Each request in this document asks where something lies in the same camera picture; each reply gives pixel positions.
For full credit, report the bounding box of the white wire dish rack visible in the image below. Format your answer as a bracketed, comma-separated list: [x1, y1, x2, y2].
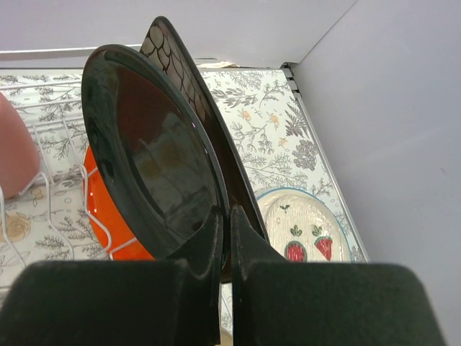
[0, 74, 152, 289]

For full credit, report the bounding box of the black round plate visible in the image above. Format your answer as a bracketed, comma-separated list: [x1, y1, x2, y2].
[81, 45, 230, 259]

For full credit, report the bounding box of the pink plastic cup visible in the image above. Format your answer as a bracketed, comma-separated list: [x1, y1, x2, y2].
[0, 94, 40, 199]

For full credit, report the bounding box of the black floral square plate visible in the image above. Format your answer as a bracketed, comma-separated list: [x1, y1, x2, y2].
[139, 16, 270, 282]

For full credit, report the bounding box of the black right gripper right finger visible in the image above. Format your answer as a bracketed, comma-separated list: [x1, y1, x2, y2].
[230, 206, 445, 345]

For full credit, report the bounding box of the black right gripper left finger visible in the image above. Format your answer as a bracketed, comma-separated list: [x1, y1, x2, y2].
[1, 210, 223, 345]

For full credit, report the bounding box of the clear glass plate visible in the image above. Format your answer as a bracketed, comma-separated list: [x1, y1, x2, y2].
[264, 194, 343, 263]

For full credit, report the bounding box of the floral tablecloth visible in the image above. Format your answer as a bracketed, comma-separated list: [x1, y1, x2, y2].
[0, 66, 370, 332]

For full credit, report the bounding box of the orange round plate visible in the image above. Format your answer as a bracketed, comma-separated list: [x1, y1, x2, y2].
[84, 148, 154, 260]

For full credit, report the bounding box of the strawberry pattern white plate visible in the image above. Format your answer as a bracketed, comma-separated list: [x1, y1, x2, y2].
[254, 187, 352, 263]

